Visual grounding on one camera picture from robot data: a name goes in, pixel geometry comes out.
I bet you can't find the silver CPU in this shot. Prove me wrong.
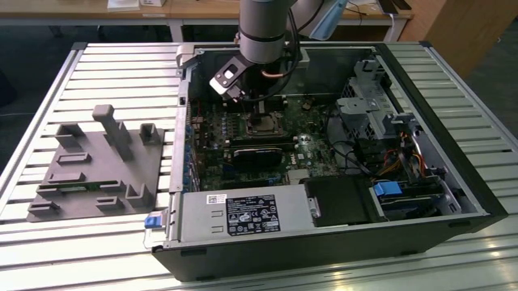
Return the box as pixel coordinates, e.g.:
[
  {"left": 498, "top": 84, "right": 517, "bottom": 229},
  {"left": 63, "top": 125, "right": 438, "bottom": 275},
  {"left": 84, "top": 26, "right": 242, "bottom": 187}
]
[{"left": 258, "top": 116, "right": 281, "bottom": 133}]

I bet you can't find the metal socket cover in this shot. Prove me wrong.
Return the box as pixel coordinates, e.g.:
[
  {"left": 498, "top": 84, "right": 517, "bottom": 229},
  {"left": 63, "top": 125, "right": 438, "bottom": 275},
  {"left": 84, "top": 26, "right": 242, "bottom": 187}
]
[{"left": 246, "top": 112, "right": 287, "bottom": 138}]

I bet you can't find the CPU socket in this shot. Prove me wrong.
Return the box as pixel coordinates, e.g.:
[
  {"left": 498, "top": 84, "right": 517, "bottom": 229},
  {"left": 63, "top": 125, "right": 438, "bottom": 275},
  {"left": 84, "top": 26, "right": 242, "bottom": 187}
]
[{"left": 243, "top": 112, "right": 289, "bottom": 139}]

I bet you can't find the black graphics card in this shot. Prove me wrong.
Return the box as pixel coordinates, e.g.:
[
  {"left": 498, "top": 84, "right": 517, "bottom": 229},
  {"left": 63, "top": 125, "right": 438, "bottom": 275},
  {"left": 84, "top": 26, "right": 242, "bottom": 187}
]
[{"left": 231, "top": 146, "right": 285, "bottom": 173}]

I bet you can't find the green motherboard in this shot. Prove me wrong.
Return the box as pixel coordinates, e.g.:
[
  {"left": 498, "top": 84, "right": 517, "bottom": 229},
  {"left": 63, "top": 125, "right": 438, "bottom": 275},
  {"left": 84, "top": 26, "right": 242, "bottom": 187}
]
[{"left": 189, "top": 90, "right": 353, "bottom": 193}]

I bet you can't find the metal drive cage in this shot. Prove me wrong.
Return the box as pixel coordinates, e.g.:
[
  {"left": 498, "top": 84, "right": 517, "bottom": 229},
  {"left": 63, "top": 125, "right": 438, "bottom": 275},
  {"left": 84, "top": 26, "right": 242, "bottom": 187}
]
[{"left": 334, "top": 59, "right": 421, "bottom": 141}]

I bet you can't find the small silver heat sink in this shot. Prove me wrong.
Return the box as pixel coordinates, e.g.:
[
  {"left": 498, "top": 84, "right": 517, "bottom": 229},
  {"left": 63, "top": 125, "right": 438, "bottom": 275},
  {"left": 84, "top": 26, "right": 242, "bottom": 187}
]
[{"left": 287, "top": 169, "right": 311, "bottom": 184}]

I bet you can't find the black flat device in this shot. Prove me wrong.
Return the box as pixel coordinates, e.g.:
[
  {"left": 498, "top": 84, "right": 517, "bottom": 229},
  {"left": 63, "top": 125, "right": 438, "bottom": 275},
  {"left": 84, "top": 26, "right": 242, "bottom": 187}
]
[{"left": 378, "top": 0, "right": 414, "bottom": 15}]

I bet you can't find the hard disk in blue carrier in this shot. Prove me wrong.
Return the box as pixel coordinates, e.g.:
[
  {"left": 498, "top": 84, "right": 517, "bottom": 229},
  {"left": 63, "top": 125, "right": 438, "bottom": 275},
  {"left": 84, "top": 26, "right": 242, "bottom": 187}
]
[{"left": 373, "top": 180, "right": 445, "bottom": 221}]

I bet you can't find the white paper box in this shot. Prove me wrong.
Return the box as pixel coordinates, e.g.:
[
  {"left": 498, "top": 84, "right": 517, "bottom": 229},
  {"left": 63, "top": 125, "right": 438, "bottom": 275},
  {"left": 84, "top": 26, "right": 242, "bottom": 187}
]
[{"left": 107, "top": 0, "right": 140, "bottom": 12}]

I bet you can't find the grey power supply unit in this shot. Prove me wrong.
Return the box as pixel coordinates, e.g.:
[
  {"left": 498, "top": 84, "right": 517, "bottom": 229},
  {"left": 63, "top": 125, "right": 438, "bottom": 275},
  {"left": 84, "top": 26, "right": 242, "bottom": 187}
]
[{"left": 178, "top": 185, "right": 321, "bottom": 243}]

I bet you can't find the grey parts rack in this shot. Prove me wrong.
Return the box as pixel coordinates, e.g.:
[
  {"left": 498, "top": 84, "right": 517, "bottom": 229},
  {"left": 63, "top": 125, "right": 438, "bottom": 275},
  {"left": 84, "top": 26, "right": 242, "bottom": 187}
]
[{"left": 24, "top": 104, "right": 167, "bottom": 224}]

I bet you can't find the wooden cabinet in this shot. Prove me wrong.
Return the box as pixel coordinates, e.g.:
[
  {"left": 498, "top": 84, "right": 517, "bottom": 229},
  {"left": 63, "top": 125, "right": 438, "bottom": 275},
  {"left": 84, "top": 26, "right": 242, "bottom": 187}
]
[{"left": 398, "top": 0, "right": 518, "bottom": 78}]

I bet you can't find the black PC case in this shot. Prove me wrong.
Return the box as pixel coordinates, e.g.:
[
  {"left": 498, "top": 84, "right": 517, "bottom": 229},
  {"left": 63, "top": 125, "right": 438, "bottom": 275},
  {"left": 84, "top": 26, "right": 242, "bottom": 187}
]
[{"left": 151, "top": 41, "right": 510, "bottom": 273}]

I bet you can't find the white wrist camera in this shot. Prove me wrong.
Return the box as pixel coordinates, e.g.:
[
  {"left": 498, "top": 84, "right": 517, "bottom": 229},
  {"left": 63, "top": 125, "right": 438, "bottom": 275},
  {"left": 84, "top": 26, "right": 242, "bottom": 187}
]
[{"left": 209, "top": 56, "right": 250, "bottom": 101}]

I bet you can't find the coloured power wire bundle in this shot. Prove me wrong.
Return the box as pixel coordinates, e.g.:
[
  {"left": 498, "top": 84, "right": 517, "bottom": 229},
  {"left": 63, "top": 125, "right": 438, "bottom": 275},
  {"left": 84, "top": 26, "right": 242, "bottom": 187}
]
[{"left": 378, "top": 150, "right": 429, "bottom": 180}]

